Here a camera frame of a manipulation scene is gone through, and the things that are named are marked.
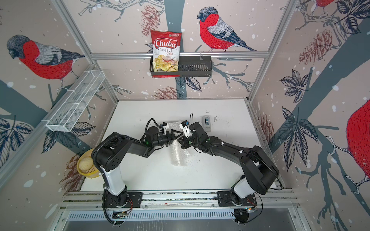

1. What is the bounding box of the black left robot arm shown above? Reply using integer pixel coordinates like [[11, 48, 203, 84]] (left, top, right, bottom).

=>
[[92, 126, 184, 208]]

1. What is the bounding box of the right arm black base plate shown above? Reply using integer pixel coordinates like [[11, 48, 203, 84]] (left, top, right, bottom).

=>
[[215, 191, 257, 208]]

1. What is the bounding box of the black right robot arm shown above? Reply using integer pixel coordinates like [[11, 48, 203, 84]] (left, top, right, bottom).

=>
[[178, 120, 279, 199]]

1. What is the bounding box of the aluminium front rail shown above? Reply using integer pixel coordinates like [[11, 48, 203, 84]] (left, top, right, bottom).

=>
[[60, 189, 300, 210]]

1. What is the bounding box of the red cassava chips bag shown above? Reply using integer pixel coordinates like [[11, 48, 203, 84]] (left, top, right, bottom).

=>
[[150, 30, 182, 78]]

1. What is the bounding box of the pale steamed bun left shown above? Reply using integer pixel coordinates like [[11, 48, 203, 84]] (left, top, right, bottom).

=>
[[78, 157, 93, 173]]

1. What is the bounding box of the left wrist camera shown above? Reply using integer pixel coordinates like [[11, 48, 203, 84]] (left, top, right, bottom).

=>
[[160, 122, 167, 135]]

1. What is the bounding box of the black wire wall basket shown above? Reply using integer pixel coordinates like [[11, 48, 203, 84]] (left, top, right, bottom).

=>
[[149, 56, 213, 78]]

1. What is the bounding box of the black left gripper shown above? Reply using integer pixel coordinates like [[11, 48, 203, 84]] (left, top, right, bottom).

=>
[[152, 130, 183, 148]]

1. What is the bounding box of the clear bubble wrap sheet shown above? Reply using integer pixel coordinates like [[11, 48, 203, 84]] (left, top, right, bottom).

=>
[[167, 121, 190, 167]]

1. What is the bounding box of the white mesh wall shelf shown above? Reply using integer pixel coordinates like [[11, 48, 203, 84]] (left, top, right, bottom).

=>
[[46, 70, 106, 132]]

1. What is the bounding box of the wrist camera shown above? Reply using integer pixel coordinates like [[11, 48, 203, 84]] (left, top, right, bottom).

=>
[[180, 120, 191, 138], [160, 122, 167, 135]]

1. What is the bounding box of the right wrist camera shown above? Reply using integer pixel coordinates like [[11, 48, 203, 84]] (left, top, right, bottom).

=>
[[180, 120, 191, 138]]

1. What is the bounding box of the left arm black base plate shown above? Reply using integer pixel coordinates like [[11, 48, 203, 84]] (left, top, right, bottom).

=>
[[102, 191, 143, 208]]

